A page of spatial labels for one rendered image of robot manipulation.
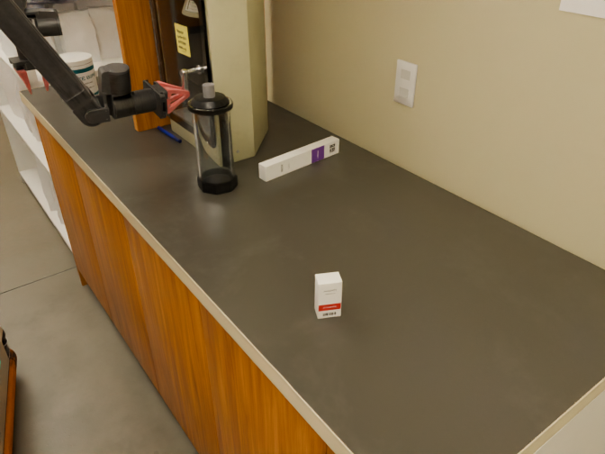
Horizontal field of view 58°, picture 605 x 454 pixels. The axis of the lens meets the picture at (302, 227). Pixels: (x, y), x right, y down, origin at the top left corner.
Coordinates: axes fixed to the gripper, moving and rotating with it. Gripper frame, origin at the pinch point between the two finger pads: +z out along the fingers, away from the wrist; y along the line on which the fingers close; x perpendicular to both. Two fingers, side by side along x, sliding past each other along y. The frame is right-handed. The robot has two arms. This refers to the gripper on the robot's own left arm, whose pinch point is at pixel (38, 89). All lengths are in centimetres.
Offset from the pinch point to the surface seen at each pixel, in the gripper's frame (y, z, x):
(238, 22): 41, -21, -46
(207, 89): 25, -10, -56
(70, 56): 19.3, 1.2, 33.6
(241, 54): 41, -14, -46
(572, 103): 76, -14, -117
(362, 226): 43, 16, -93
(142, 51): 29.3, -8.1, -9.1
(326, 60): 76, -4, -38
